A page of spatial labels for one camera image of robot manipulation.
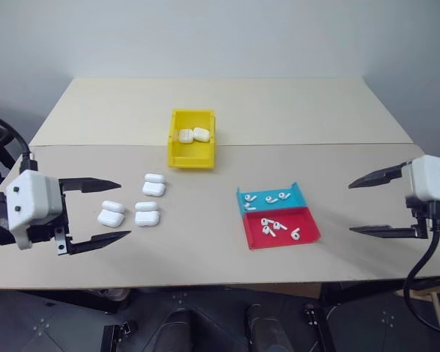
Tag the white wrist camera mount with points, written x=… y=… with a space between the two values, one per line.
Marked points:
x=29 y=199
x=430 y=177

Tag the white earbud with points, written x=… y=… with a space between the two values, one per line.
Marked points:
x=278 y=225
x=265 y=221
x=283 y=195
x=295 y=235
x=270 y=200
x=248 y=198
x=267 y=231
x=250 y=207

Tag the yellow plastic bin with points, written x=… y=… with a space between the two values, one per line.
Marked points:
x=190 y=155

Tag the red plastic tray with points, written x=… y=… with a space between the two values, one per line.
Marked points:
x=308 y=225

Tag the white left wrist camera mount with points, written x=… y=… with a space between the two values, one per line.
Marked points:
x=29 y=199

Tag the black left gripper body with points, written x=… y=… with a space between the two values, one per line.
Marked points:
x=62 y=242

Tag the black table frame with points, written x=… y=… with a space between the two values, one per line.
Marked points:
x=77 y=298

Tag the dark rounded shape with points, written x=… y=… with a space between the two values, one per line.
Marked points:
x=181 y=330
x=260 y=326

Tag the light wooden frame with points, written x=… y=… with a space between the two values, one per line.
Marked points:
x=438 y=297

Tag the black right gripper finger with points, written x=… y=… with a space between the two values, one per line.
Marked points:
x=383 y=176
x=388 y=231

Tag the black metal bracket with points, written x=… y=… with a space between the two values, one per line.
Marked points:
x=113 y=337
x=315 y=326

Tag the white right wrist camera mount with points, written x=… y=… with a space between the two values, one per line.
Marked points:
x=430 y=177

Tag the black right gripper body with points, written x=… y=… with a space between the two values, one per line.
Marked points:
x=418 y=210

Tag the blue plastic tray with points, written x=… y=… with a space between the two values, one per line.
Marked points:
x=297 y=199

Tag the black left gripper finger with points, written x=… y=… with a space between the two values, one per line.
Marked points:
x=91 y=185
x=99 y=242

